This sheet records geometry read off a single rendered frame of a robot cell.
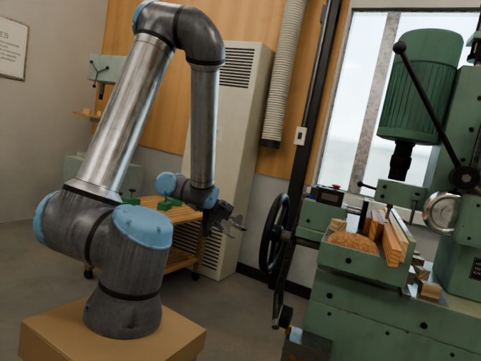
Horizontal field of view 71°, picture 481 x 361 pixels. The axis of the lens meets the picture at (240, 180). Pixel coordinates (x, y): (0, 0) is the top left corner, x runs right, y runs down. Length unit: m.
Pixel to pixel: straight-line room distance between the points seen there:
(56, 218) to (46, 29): 2.86
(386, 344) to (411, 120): 0.61
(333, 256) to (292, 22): 2.04
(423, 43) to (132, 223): 0.90
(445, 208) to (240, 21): 2.38
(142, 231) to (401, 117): 0.77
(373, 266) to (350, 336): 0.24
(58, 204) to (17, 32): 2.68
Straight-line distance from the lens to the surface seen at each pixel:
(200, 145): 1.12
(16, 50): 3.49
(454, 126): 1.11
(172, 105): 3.24
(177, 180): 1.28
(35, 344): 0.92
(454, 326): 1.04
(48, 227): 0.94
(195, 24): 1.00
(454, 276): 1.12
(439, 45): 1.13
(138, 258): 0.82
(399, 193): 1.13
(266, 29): 2.93
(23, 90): 3.54
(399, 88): 1.11
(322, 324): 1.04
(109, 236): 0.84
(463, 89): 1.13
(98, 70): 3.19
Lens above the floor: 1.12
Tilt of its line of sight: 7 degrees down
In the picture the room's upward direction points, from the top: 10 degrees clockwise
